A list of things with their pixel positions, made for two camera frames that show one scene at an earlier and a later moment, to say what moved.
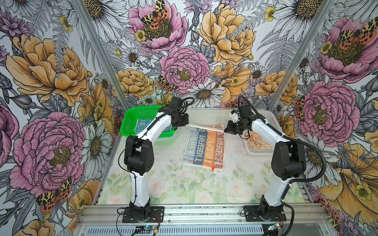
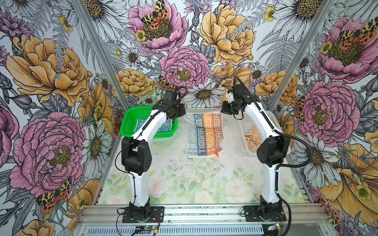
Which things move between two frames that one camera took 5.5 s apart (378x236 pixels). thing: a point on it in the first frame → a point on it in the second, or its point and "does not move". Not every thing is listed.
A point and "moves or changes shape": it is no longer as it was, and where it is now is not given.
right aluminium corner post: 300,55 does not move
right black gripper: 230,129 → 225,109
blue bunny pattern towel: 142,124 does not move
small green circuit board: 273,227 does not move
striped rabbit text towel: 205,147 moves or changes shape
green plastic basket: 132,113 does not move
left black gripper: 184,122 → 182,112
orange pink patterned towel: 255,141 does not move
